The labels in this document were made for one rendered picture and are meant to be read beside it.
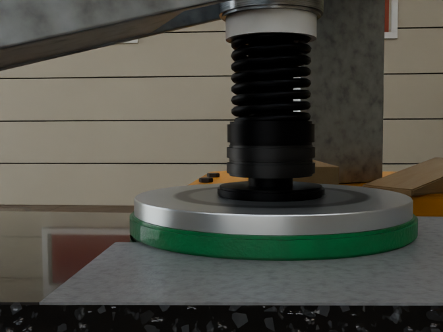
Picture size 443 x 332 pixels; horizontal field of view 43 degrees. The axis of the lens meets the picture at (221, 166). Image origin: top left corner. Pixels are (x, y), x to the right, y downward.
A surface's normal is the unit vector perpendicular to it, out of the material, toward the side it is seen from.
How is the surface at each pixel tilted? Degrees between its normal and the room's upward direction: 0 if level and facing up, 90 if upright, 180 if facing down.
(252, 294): 0
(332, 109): 90
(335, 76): 90
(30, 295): 0
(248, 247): 90
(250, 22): 90
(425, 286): 0
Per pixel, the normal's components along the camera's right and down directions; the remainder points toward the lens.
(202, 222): -0.46, 0.06
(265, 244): -0.10, 0.07
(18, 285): 0.00, -1.00
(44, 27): 0.36, 0.06
